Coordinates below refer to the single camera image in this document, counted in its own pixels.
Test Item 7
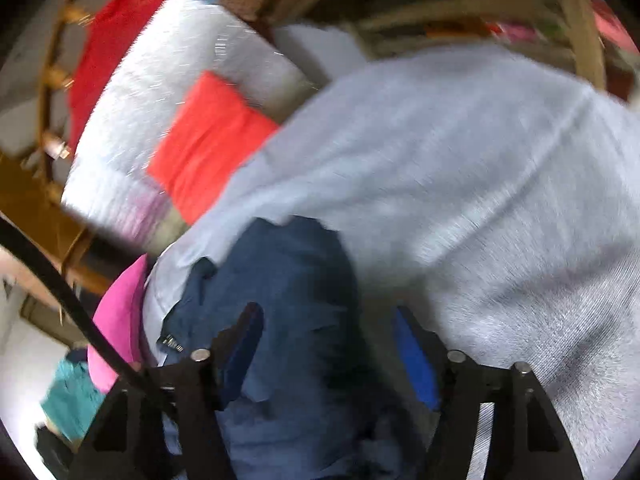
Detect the navy blue padded jacket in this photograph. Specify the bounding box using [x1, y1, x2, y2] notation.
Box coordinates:
[155, 217, 423, 479]

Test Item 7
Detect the pink pillow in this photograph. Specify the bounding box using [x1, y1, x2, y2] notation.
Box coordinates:
[92, 255, 148, 364]

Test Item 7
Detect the grey bed sheet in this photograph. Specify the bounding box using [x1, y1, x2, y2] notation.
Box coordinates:
[142, 47, 639, 479]

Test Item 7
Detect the teal shirt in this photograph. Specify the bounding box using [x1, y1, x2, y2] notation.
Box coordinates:
[41, 347, 105, 442]

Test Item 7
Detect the black bag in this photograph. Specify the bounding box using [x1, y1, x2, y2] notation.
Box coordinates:
[36, 426, 75, 480]

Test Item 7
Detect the orange red pillow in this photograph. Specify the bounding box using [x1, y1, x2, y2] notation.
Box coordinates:
[146, 72, 279, 224]

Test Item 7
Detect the wooden pillar cabinet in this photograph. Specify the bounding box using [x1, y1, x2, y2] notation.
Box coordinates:
[1, 153, 112, 295]

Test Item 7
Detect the wooden stair railing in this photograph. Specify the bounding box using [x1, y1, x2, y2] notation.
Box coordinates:
[35, 0, 94, 203]

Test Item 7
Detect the silver foil wrapped headboard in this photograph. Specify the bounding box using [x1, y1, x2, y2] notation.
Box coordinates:
[62, 0, 316, 255]

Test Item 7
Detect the red blanket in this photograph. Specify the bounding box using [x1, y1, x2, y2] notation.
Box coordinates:
[68, 0, 164, 150]

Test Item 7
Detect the wooden table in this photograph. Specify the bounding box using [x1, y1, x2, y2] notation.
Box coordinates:
[270, 0, 639, 103]

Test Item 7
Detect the black cable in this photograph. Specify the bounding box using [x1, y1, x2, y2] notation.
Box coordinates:
[0, 216, 151, 391]

